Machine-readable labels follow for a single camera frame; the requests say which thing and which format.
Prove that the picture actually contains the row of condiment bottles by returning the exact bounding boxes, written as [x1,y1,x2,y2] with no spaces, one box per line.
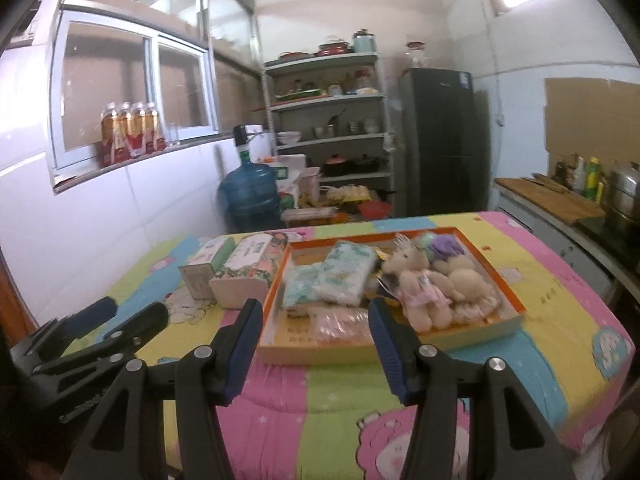
[554,152,608,203]

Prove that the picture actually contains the orange-rimmed cardboard box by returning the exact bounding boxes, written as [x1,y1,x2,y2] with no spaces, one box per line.
[255,226,526,366]

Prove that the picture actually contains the blue water jug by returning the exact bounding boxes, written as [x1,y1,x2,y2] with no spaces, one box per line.
[217,152,282,233]

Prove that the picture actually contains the dark grey fridge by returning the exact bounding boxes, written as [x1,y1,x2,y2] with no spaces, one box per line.
[398,67,491,217]

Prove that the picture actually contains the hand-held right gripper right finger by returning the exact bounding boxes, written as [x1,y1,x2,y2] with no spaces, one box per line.
[368,297,576,480]

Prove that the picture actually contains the shrink-wrapped bottled tea pack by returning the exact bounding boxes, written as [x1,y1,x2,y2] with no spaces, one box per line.
[100,101,167,168]

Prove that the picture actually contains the black wok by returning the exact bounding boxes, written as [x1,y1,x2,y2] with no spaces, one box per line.
[352,156,391,173]

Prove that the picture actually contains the teddy bear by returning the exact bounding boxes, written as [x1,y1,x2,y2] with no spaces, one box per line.
[381,237,453,333]
[430,237,496,306]

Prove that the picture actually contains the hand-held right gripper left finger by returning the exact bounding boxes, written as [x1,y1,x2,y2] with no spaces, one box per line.
[67,298,264,480]

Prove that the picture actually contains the white plastic container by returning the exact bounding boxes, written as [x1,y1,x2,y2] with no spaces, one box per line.
[299,167,321,203]

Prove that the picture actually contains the steel steamer pot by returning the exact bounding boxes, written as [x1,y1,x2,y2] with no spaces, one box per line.
[602,161,640,233]

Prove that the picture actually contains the teal enamel pot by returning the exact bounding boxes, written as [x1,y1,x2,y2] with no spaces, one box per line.
[351,29,377,54]

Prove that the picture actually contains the cardboard wall sheets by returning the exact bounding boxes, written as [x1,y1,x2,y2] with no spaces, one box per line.
[544,77,640,173]

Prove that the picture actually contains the tray of eggs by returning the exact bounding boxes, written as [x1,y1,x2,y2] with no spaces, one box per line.
[327,186,371,203]

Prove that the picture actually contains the black pot with red lid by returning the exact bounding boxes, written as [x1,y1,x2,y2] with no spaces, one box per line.
[322,156,353,177]

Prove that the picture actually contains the wooden chopping board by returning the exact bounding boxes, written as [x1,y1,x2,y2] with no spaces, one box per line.
[495,176,606,224]

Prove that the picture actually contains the grey kitchen counter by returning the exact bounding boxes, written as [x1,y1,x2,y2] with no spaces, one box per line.
[492,177,640,311]

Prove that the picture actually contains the white sack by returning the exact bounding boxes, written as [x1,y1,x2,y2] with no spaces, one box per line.
[260,154,307,196]

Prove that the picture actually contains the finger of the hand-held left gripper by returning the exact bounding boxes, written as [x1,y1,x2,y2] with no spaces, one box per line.
[22,296,118,361]
[32,302,170,377]

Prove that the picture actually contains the black and white water pump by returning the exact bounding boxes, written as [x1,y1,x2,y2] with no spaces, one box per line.
[234,124,263,153]

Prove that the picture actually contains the pink beads packet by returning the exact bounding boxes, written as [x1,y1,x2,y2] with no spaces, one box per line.
[307,306,375,347]

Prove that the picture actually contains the grey metal shelf rack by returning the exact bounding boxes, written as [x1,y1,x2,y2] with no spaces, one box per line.
[262,52,396,196]

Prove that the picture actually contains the green tissue box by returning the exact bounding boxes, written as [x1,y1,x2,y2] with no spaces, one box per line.
[178,236,237,301]

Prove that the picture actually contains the floral tissue box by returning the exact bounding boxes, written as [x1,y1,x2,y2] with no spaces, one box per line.
[208,233,290,309]

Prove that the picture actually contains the steel pot with ladle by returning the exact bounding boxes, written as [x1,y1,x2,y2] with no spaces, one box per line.
[311,109,348,140]

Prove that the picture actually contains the sliding window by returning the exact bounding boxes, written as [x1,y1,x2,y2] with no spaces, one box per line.
[50,12,221,171]

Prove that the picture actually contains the black cooktop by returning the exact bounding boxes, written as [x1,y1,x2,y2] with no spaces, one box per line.
[572,215,640,256]

